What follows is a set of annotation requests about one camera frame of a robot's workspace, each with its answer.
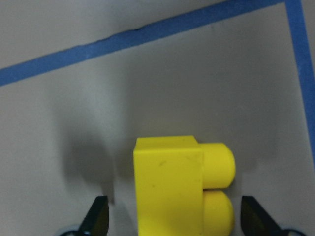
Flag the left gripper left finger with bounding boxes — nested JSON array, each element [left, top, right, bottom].
[[58, 195, 110, 236]]

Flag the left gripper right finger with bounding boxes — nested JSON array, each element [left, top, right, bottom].
[[240, 196, 302, 236]]

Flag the yellow toy block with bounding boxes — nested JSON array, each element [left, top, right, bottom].
[[133, 136, 236, 236]]

